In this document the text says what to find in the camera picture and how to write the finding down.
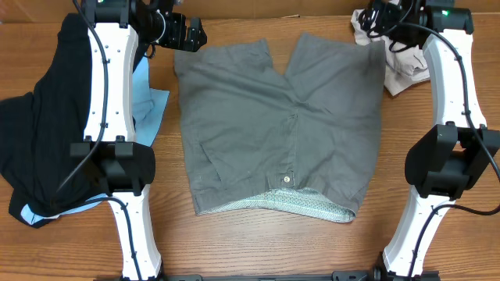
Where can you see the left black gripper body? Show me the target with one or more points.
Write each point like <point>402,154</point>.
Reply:
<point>165,31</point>

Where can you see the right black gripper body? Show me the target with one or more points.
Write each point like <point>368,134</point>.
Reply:
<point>387,21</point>

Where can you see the grey shorts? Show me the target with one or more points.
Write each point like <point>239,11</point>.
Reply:
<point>305,141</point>

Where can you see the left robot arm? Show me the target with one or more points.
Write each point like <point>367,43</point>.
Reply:
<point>109,155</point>

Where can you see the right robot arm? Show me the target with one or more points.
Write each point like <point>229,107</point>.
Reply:
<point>452,156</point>

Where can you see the beige folded shorts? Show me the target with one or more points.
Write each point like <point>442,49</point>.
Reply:
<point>403,69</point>

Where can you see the light blue garment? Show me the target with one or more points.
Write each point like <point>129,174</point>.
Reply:
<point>148,107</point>

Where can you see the black garment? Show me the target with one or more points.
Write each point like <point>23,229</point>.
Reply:
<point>38,129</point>

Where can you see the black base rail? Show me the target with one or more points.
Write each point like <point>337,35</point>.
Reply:
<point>269,278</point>

